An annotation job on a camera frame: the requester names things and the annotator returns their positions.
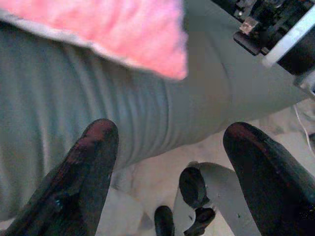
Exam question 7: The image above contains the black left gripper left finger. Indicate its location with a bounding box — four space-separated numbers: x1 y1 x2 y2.
0 118 120 236

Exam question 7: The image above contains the grey green sofa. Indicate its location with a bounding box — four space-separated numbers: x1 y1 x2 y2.
0 0 308 222

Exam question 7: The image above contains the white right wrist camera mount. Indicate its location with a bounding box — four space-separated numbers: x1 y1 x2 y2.
262 4 315 68

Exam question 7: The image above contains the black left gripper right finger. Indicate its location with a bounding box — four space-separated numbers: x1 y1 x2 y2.
222 122 315 236

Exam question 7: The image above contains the pink dotted pillow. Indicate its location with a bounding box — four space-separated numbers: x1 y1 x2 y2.
0 0 189 81

